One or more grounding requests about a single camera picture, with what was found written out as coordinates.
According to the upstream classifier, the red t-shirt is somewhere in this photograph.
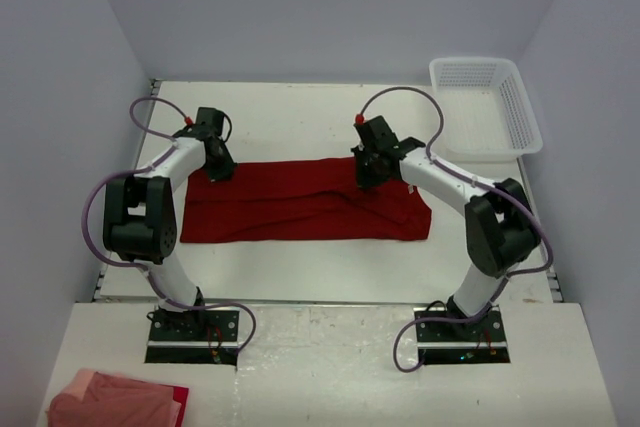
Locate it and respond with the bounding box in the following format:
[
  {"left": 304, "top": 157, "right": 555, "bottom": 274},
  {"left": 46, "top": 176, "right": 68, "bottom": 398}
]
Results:
[
  {"left": 171, "top": 386, "right": 190, "bottom": 427},
  {"left": 180, "top": 158, "right": 432, "bottom": 244}
]

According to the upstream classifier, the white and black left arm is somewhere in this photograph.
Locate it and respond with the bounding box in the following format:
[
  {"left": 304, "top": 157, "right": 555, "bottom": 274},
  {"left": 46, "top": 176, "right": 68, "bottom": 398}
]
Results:
[{"left": 103, "top": 107, "right": 236, "bottom": 340}]

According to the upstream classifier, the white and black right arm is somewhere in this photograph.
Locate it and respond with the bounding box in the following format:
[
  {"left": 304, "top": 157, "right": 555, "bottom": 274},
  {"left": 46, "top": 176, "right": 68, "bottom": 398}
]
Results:
[{"left": 352, "top": 114, "right": 542, "bottom": 340}]

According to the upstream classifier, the folded red t-shirt in stack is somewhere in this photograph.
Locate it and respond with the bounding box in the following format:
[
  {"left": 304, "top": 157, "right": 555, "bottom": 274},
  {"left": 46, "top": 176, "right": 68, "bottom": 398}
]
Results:
[{"left": 171, "top": 386, "right": 190, "bottom": 427}]

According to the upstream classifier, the white perforated plastic basket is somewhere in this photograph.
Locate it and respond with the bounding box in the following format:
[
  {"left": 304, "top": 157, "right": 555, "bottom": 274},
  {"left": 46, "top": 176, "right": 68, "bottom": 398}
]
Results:
[{"left": 429, "top": 57, "right": 543, "bottom": 163}]

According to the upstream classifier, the folded pink t-shirt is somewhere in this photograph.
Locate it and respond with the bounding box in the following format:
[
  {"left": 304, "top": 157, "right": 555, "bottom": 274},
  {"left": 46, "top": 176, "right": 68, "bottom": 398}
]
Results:
[{"left": 46, "top": 369, "right": 174, "bottom": 426}]

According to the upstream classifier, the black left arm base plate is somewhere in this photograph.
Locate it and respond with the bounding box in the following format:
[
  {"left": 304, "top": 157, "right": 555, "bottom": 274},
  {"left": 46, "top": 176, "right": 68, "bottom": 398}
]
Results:
[{"left": 145, "top": 308, "right": 240, "bottom": 367}]

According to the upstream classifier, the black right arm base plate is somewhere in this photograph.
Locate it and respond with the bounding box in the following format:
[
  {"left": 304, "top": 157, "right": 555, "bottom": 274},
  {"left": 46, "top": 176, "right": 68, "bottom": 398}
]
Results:
[{"left": 415, "top": 308, "right": 511, "bottom": 366}]

